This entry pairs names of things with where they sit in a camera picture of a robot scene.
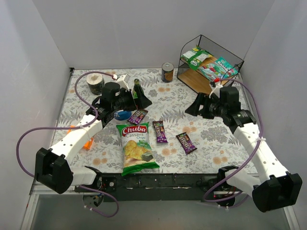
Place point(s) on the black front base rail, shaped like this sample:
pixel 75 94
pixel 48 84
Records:
pixel 157 186

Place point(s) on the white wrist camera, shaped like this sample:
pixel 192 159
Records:
pixel 215 87
pixel 122 80

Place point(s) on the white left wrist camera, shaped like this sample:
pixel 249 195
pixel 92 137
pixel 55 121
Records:
pixel 122 80

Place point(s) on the orange smiley snack box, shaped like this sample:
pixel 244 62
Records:
pixel 88 144

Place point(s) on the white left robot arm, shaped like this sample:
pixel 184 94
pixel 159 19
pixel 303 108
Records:
pixel 52 166

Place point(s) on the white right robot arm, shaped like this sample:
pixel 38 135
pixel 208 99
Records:
pixel 261 176

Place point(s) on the purple m&m bag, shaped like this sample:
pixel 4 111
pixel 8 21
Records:
pixel 160 132
pixel 186 143
pixel 138 116

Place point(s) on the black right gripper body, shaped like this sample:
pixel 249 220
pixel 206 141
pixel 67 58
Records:
pixel 204 107

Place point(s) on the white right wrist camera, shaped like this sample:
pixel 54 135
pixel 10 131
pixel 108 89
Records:
pixel 215 87

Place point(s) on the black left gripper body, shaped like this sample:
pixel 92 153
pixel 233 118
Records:
pixel 134 101

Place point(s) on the black wire wooden shelf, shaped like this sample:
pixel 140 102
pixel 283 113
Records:
pixel 194 78

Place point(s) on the teal Fox's candy bag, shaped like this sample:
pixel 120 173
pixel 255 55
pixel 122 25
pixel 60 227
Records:
pixel 220 69

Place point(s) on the purple M&M bag front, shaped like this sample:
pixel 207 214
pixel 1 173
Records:
pixel 186 143

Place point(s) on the dark tin can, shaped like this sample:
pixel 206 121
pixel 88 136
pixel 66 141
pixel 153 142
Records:
pixel 167 72

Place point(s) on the purple M&M bag near chips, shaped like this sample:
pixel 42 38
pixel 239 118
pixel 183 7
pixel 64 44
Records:
pixel 138 116

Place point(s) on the green Chuba chips bag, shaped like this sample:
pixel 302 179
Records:
pixel 136 148

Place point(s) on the green glass bottle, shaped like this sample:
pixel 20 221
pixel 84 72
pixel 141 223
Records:
pixel 136 93

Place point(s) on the green candy bag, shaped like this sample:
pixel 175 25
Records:
pixel 195 57

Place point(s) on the purple M&M bag centre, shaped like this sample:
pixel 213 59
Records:
pixel 160 132

